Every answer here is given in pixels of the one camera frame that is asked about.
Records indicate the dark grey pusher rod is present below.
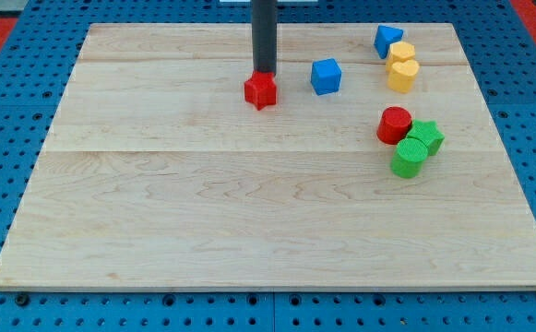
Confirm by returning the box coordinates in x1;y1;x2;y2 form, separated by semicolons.
251;0;277;74

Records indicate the blue triangle block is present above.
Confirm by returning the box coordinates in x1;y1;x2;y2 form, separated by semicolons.
374;25;404;59

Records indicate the green star block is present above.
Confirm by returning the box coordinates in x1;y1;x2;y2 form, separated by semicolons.
406;120;445;156

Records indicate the light wooden board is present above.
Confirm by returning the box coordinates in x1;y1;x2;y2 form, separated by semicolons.
0;23;536;292

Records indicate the green cylinder block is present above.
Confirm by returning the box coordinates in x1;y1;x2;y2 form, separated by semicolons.
390;137;428;179

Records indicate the red star block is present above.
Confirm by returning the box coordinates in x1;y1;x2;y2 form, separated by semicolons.
244;71;277;111

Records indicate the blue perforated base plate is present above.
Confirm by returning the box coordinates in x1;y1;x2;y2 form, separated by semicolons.
0;0;536;331

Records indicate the blue cube block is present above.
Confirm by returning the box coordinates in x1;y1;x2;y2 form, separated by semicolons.
310;58;342;95

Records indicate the yellow heart block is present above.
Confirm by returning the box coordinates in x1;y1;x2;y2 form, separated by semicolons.
387;59;420;93

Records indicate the yellow hexagon block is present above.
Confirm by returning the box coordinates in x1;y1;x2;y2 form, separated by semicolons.
386;41;416;72

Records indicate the red cylinder block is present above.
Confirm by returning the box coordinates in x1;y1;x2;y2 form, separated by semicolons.
376;106;412;145

